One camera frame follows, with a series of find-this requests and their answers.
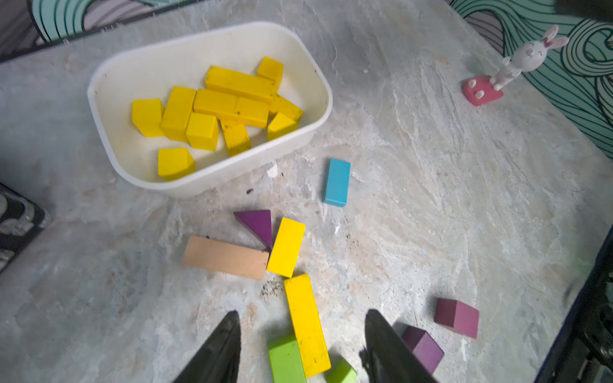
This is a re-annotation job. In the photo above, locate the natural wood rectangular block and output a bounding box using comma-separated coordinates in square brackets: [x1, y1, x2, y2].
[182, 236, 269, 281]

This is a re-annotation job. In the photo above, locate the white plastic tub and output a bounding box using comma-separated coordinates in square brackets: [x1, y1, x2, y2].
[87, 22, 333, 198]

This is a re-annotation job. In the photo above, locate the purple triangle block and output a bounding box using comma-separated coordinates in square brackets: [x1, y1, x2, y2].
[234, 210, 273, 250]

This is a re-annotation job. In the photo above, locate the light green arch block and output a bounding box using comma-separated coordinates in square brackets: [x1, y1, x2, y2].
[326, 357, 358, 383]

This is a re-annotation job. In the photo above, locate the yellow small cube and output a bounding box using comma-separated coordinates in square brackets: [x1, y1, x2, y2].
[157, 148, 196, 181]

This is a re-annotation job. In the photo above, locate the pink and white toy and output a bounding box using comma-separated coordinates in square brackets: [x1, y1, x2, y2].
[462, 25, 570, 106]

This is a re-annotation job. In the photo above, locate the purple cube block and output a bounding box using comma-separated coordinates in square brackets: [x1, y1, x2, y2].
[402, 326, 445, 374]

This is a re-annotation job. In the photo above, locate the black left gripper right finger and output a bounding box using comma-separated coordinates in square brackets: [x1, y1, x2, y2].
[359, 309, 436, 383]

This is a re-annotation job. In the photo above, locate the yellow slanted long block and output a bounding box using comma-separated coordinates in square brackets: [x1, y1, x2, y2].
[267, 217, 306, 278]

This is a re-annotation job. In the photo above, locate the teal short block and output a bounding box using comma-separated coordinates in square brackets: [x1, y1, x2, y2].
[323, 159, 351, 207]

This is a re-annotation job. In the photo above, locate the black aluminium carrying case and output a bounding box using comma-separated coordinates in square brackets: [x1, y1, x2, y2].
[1, 184, 52, 271]

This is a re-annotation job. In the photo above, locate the green rectangular block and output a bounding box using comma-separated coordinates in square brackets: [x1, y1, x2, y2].
[268, 334, 307, 383]

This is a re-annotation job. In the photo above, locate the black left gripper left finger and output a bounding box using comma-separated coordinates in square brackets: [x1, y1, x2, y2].
[173, 311, 241, 383]

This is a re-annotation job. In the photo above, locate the magenta cube block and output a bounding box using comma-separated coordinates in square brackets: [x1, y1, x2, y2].
[434, 298, 480, 339]

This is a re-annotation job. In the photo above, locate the yellow small cube block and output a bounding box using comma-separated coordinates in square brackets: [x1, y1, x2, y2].
[186, 113, 220, 151]

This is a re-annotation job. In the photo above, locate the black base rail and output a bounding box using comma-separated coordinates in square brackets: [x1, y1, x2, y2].
[535, 231, 612, 382]

